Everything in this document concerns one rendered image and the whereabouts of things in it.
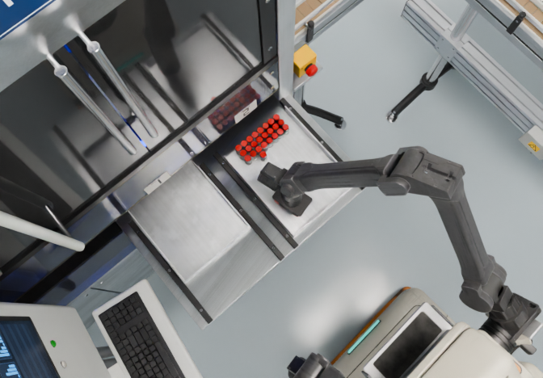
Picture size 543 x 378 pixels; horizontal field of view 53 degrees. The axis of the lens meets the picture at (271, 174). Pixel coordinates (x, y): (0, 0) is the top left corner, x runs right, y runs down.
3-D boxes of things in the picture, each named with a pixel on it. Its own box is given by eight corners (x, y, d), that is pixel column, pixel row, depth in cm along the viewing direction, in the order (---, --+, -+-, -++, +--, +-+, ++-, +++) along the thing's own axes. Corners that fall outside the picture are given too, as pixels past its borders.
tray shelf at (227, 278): (109, 212, 174) (107, 211, 172) (274, 79, 185) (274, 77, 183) (202, 330, 164) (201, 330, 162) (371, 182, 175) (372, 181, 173)
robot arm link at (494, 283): (507, 316, 127) (515, 297, 129) (490, 289, 122) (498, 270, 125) (471, 309, 134) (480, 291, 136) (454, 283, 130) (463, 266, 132)
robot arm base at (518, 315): (511, 346, 128) (543, 309, 130) (497, 325, 125) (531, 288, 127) (483, 329, 136) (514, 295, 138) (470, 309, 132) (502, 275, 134)
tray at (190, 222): (119, 201, 173) (116, 199, 170) (183, 149, 177) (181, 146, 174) (185, 283, 166) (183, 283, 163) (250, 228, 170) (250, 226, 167)
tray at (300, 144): (225, 158, 176) (223, 155, 173) (285, 109, 180) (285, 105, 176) (293, 237, 169) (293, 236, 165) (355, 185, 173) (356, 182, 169)
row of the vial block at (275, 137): (243, 161, 175) (242, 157, 171) (285, 127, 178) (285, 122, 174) (248, 166, 175) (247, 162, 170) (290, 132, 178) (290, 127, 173)
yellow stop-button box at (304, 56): (284, 63, 176) (284, 52, 169) (301, 50, 177) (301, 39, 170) (300, 79, 174) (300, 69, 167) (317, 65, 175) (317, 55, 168)
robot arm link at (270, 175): (292, 191, 140) (309, 168, 143) (255, 168, 142) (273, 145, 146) (287, 211, 150) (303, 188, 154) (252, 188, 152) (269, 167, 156)
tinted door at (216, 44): (149, 150, 142) (61, 38, 86) (274, 52, 149) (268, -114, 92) (151, 152, 142) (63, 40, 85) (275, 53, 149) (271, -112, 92)
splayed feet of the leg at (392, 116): (381, 115, 272) (386, 105, 258) (452, 55, 280) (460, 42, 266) (393, 127, 270) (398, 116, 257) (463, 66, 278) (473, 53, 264)
